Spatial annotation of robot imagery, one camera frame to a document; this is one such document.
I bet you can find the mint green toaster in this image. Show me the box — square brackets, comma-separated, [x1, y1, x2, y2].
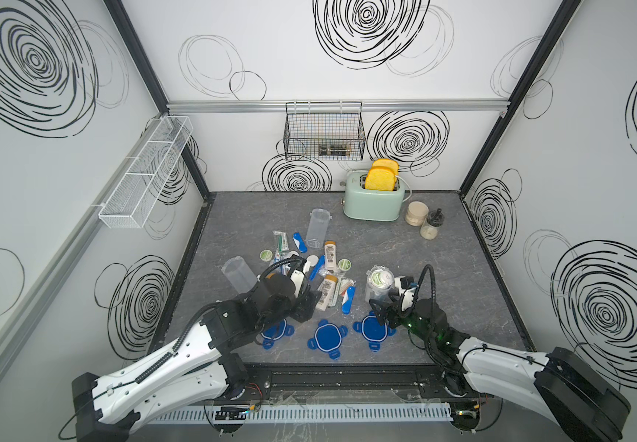
[342, 169, 412, 222]

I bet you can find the beige round jar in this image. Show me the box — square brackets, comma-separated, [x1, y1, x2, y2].
[404, 201, 429, 227]

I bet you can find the blue toothbrush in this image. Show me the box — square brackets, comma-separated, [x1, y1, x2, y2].
[309, 255, 325, 281]

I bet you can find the blue container lid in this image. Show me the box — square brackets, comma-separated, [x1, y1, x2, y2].
[353, 312, 397, 353]
[261, 320, 295, 350]
[307, 319, 348, 360]

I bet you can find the green toothbrush packet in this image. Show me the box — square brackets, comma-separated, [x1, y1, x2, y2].
[272, 230, 290, 259]

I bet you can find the blue-lid clear container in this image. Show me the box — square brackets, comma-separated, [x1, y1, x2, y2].
[365, 265, 395, 302]
[305, 208, 331, 249]
[221, 256, 258, 294]

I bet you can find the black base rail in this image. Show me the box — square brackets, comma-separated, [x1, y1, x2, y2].
[229, 363, 454, 401]

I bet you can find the black wire wall basket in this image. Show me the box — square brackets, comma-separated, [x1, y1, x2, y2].
[283, 101, 366, 161]

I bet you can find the green round toiletry tin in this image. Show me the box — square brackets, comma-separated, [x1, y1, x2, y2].
[260, 250, 274, 263]

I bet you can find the white mesh wall shelf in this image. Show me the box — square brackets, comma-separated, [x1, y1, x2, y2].
[99, 115, 193, 229]

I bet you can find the front yellow toast slice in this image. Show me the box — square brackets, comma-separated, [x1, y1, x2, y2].
[365, 166, 397, 192]

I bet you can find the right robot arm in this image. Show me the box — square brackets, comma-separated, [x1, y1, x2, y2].
[366, 264, 631, 441]

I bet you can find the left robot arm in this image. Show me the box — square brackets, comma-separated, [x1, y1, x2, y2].
[69, 256, 320, 441]

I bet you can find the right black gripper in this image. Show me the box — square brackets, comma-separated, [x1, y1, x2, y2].
[369, 291, 436, 349]

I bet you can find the blue small toiletry tube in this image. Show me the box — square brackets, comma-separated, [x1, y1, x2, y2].
[293, 232, 307, 253]

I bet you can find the back yellow toast slice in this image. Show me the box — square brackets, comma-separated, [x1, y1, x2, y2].
[372, 158, 400, 176]

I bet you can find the white slotted cable duct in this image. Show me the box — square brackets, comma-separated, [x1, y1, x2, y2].
[152, 403, 453, 425]

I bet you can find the black-cap glass bottle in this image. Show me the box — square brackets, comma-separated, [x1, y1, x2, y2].
[420, 208, 445, 241]

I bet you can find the yellow toast slice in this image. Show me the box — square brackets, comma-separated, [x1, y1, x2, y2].
[372, 158, 400, 176]
[365, 166, 397, 192]

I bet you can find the cream lotion bottle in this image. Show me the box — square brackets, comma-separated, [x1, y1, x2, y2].
[324, 241, 338, 272]
[316, 274, 339, 311]

